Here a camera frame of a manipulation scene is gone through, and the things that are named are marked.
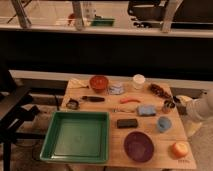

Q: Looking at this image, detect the yellow banana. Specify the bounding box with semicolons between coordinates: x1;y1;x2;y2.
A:
69;78;88;88

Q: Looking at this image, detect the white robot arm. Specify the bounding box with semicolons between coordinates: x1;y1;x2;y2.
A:
186;89;213;122

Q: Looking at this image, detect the red bowl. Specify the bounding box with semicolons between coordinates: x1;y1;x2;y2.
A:
89;75;109;93

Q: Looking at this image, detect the blue white packet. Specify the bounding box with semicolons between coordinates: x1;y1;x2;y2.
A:
108;83;124;95

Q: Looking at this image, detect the dark brown eggplant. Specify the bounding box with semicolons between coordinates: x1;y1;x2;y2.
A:
82;96;105;102

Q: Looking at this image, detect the orange carrot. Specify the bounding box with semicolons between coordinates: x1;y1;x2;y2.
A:
119;97;141;104

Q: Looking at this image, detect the white cup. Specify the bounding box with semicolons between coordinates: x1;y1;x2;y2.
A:
133;74;145;90

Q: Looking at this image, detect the beige brush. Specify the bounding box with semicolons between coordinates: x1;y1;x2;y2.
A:
112;106;136;113

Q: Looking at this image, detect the black rectangular block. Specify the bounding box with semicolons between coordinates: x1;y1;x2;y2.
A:
117;119;138;128

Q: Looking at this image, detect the brown grape bunch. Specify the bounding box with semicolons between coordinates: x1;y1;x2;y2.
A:
149;84;172;99

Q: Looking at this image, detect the green plastic tray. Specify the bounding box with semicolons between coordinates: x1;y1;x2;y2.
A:
40;111;110;164

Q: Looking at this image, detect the small brown can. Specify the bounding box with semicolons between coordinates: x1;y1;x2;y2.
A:
162;100;175;114

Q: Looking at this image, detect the green box on shelf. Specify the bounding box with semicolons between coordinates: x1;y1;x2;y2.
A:
91;18;114;27

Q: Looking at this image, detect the blue cup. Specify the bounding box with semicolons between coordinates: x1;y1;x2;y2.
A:
157;117;172;133

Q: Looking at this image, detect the orange fruit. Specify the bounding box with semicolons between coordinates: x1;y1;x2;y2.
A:
171;142;189;158

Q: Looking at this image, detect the black chair frame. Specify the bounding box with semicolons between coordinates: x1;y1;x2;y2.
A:
0;62;44;171

